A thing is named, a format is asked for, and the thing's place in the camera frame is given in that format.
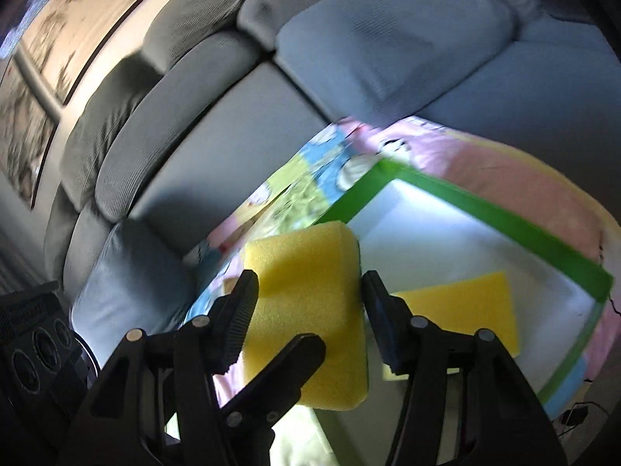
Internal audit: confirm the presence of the yellow sponge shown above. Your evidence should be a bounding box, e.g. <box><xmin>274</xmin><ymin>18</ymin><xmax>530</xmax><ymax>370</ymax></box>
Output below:
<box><xmin>395</xmin><ymin>271</ymin><xmax>521</xmax><ymax>358</ymax></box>

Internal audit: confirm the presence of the yellow sponge one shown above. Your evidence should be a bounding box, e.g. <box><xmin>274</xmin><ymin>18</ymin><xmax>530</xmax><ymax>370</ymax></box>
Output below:
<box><xmin>241</xmin><ymin>222</ymin><xmax>368</xmax><ymax>411</ymax></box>

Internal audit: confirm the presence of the grey pillow left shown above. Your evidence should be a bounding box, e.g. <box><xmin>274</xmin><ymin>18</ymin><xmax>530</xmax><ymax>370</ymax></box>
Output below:
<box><xmin>71</xmin><ymin>220</ymin><xmax>196</xmax><ymax>366</ymax></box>

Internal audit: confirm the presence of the grey pillow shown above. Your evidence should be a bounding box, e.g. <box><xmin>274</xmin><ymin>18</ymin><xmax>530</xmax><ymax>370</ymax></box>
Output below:
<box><xmin>276</xmin><ymin>0</ymin><xmax>517</xmax><ymax>126</ymax></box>
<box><xmin>71</xmin><ymin>220</ymin><xmax>196</xmax><ymax>366</ymax></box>

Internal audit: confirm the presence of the green cardboard box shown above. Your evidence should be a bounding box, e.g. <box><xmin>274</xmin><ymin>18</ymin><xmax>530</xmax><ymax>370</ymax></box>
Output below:
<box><xmin>270</xmin><ymin>156</ymin><xmax>615</xmax><ymax>466</ymax></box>

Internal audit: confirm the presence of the cartoon print bed sheet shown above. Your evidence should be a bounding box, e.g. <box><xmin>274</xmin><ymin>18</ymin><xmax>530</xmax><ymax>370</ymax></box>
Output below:
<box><xmin>183</xmin><ymin>115</ymin><xmax>621</xmax><ymax>409</ymax></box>

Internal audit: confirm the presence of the grey sofa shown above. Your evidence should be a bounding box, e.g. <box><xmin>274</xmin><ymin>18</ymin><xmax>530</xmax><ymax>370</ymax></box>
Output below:
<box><xmin>43</xmin><ymin>0</ymin><xmax>621</xmax><ymax>365</ymax></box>

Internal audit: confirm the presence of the framed landscape painting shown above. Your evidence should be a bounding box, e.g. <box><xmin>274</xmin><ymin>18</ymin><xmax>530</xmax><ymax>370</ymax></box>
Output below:
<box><xmin>22</xmin><ymin>0</ymin><xmax>138</xmax><ymax>101</ymax></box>

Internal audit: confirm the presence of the grey pillow right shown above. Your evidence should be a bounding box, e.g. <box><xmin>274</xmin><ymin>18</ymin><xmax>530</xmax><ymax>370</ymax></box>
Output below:
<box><xmin>276</xmin><ymin>0</ymin><xmax>517</xmax><ymax>126</ymax></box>

